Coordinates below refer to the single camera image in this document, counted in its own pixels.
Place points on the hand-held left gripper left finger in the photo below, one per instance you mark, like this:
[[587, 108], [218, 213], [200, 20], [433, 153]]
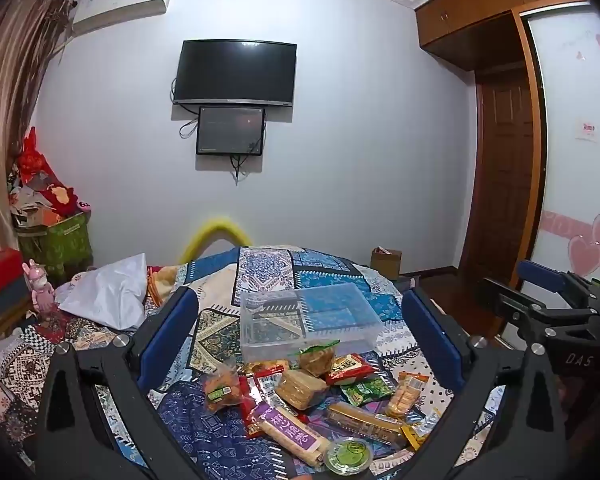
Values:
[[167, 342]]

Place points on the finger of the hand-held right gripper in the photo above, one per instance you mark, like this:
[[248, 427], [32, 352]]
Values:
[[540, 272], [510, 297]]

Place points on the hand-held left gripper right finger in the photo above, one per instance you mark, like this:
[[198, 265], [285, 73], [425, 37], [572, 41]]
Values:
[[432, 335]]

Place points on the orange biscuit packet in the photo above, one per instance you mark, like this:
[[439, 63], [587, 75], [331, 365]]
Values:
[[405, 395]]

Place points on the orange snack packet green label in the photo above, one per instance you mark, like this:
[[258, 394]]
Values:
[[222, 390]]

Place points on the red snack packet cream label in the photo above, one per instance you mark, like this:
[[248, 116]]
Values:
[[350, 367]]

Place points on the small yellow snack packet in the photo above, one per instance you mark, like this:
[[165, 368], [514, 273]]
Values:
[[417, 432]]

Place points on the red snack packet white label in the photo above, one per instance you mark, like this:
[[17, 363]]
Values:
[[260, 392]]

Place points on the long golden wafer packet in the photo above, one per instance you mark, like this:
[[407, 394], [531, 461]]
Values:
[[362, 419]]

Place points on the clear bag of round crackers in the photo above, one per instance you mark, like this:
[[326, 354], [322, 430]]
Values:
[[316, 359]]

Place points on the clear plastic container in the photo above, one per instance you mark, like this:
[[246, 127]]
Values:
[[310, 320]]

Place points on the clear-wrapped square cracker stack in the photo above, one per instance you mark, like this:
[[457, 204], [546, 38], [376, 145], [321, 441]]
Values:
[[300, 387]]

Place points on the purple label rice cracker packet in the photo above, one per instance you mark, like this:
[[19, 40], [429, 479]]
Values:
[[285, 429]]

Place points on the green jelly cup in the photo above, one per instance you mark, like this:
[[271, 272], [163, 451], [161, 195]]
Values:
[[349, 456]]

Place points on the white plastic bag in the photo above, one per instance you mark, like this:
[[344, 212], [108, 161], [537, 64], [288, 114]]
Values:
[[107, 292]]

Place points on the white heart-sticker sliding door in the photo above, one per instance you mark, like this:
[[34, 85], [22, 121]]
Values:
[[575, 195]]

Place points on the cardboard box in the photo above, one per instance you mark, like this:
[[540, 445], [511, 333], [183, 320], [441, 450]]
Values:
[[386, 262]]

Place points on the brown wooden door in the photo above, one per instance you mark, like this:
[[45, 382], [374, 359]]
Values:
[[502, 175]]

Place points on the yellow foam tube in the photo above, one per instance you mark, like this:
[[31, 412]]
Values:
[[220, 224]]

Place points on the pink rabbit figure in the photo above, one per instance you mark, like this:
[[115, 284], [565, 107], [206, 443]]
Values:
[[41, 290]]

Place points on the green patterned box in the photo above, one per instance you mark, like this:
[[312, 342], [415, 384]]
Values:
[[57, 247]]

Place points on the paper notice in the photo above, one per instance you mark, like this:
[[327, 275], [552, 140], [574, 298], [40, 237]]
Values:
[[586, 131]]

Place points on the grey box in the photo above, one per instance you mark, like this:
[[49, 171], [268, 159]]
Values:
[[5, 302]]

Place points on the red box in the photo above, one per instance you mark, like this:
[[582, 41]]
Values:
[[0, 270]]

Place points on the wooden overhead cabinet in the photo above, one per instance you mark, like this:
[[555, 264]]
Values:
[[480, 15]]

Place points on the striped brown curtain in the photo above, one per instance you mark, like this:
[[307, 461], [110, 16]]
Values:
[[10, 110]]

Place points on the white air conditioner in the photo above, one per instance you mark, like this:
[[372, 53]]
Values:
[[120, 7]]

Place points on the small black wall monitor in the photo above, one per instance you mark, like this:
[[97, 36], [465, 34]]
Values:
[[230, 130]]

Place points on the wall-mounted black television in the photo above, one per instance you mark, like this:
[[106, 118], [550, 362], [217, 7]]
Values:
[[235, 72]]

